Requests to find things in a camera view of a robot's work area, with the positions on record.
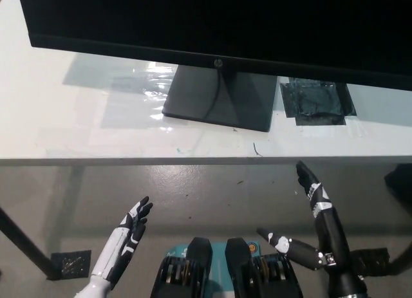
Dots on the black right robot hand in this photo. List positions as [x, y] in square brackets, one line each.
[331, 233]

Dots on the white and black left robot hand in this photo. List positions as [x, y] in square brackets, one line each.
[124, 240]

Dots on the black HP monitor with stand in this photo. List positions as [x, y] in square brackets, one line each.
[193, 18]

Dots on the black metal desk leg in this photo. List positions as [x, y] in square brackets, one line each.
[29, 243]
[402, 256]

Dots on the black robot body with teal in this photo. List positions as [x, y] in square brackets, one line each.
[235, 272]

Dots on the dark object on floor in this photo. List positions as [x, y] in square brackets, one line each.
[400, 182]

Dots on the clear plastic film sheet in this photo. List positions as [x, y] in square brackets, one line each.
[128, 82]

